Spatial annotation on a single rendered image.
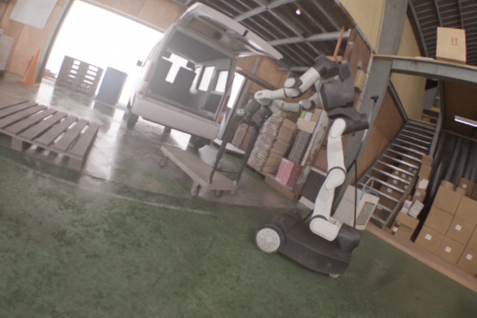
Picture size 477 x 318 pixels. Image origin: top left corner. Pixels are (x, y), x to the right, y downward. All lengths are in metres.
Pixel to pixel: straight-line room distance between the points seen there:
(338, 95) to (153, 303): 1.53
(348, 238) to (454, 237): 2.79
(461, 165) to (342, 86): 5.19
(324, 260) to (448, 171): 5.21
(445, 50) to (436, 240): 2.94
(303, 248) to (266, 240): 0.25
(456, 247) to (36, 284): 4.34
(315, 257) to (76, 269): 1.26
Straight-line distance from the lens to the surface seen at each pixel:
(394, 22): 4.83
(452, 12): 7.60
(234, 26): 2.43
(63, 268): 0.92
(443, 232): 3.99
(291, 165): 3.37
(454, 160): 6.34
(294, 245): 1.41
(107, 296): 0.86
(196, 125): 3.29
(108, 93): 5.51
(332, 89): 1.50
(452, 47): 3.97
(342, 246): 1.53
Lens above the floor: 0.70
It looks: 4 degrees down
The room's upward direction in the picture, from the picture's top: 22 degrees clockwise
